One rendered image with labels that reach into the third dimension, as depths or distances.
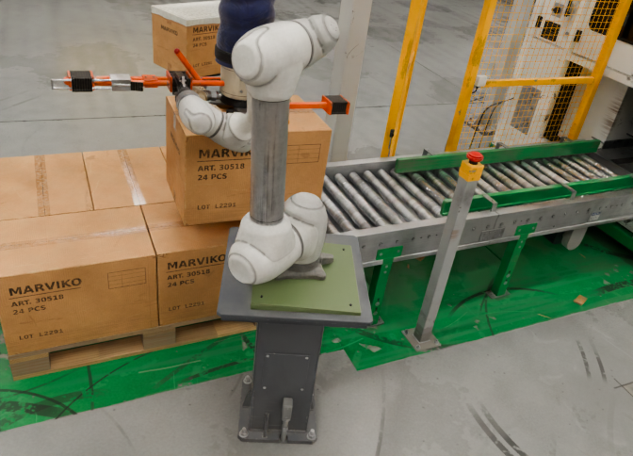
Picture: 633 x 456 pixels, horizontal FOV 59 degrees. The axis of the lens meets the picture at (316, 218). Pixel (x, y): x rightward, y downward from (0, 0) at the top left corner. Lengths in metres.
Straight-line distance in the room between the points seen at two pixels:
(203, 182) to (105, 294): 0.63
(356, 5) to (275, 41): 2.17
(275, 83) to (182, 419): 1.53
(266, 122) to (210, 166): 0.76
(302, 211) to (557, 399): 1.69
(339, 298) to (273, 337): 0.31
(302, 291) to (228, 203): 0.62
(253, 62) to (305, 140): 0.96
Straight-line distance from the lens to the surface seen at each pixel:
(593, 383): 3.16
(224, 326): 2.82
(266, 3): 2.20
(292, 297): 1.85
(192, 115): 1.91
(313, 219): 1.78
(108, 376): 2.68
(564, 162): 4.02
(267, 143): 1.52
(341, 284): 1.93
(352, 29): 3.59
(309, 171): 2.38
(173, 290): 2.54
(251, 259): 1.64
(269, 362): 2.13
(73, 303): 2.50
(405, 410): 2.63
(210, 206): 2.32
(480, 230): 2.97
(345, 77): 3.66
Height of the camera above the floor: 1.96
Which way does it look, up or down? 32 degrees down
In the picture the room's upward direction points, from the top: 8 degrees clockwise
